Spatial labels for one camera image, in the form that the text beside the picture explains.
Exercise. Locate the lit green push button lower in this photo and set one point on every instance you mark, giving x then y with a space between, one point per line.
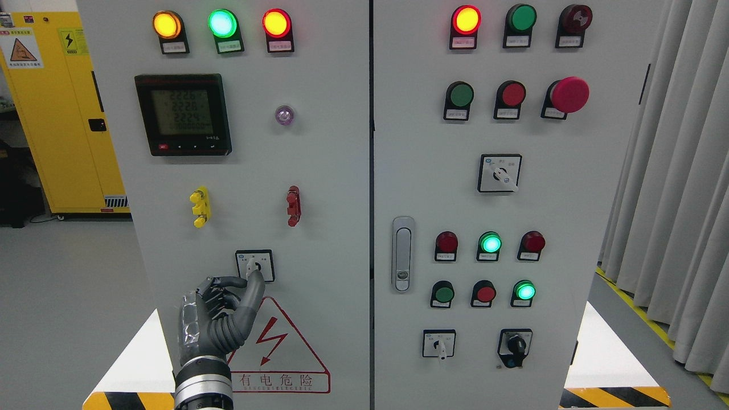
523 294

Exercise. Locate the dark red indicator light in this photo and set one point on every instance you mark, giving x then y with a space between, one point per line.
531 246
446 246

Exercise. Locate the amber indicator light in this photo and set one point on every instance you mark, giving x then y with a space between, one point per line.
171 33

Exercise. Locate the red indicator light top left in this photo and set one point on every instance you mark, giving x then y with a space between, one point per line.
278 31

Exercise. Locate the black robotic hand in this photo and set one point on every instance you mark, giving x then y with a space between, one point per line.
217 317

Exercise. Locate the green push button upper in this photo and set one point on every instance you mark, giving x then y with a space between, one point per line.
458 99

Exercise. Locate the dark red indicator light left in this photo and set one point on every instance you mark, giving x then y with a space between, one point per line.
446 246

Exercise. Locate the black knob selector switch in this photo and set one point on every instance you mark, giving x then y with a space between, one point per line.
514 346

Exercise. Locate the upper right rotary selector switch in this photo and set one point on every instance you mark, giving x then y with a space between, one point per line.
499 173

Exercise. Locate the red push button upper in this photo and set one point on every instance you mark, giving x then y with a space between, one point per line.
508 100

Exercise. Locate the panel rotary selector switch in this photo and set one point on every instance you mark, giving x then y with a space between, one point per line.
260 259

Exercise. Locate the small clear indicator lamp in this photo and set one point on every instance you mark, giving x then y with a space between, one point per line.
284 115

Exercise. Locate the red push button lower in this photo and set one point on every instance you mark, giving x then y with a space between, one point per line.
483 294

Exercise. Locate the silver cabinet door handle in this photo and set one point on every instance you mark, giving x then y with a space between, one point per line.
401 252

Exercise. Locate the grey curtain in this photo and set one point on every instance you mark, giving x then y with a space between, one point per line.
666 243

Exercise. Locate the lower white rotary selector switch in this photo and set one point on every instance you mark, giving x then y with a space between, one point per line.
438 343

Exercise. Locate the red electric hazard warning sticker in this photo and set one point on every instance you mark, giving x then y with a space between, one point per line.
276 358

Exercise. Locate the red emergency stop mushroom button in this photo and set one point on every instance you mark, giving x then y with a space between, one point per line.
565 96

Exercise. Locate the black digital power meter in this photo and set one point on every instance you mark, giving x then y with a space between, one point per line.
184 114

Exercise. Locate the green indicator light top left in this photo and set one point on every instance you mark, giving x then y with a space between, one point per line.
225 30

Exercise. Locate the dark red indicator light right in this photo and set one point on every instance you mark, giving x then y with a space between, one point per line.
531 246

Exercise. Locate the dark green indicator light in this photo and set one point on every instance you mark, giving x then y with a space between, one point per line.
519 21

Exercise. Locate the dark red buzzer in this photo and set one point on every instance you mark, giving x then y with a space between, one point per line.
572 25

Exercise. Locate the red indicator light top right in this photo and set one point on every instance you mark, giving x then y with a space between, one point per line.
464 26

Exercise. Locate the grey electrical control cabinet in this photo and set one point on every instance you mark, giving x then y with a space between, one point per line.
367 82

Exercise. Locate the red push button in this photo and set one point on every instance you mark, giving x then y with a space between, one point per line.
483 294
508 100

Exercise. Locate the yellow safety storage cabinet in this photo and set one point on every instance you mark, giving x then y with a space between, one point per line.
45 56

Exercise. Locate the lit green indicator light middle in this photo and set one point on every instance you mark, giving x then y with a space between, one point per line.
488 247

